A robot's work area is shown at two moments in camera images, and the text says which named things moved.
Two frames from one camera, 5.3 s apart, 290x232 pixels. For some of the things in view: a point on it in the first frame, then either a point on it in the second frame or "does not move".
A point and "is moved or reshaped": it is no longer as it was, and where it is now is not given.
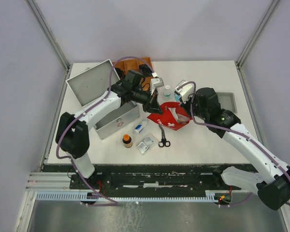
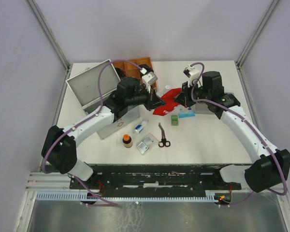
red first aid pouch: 173,116 to 169,97
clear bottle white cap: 166,93 does not move
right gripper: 185,104 to 184,98
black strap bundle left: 121,73 does not move
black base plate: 148,178 does not move
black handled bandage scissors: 164,142 does not move
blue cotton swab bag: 177,97 is moved or reshaped
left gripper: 151,105 does not move
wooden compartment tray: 133,64 does not move
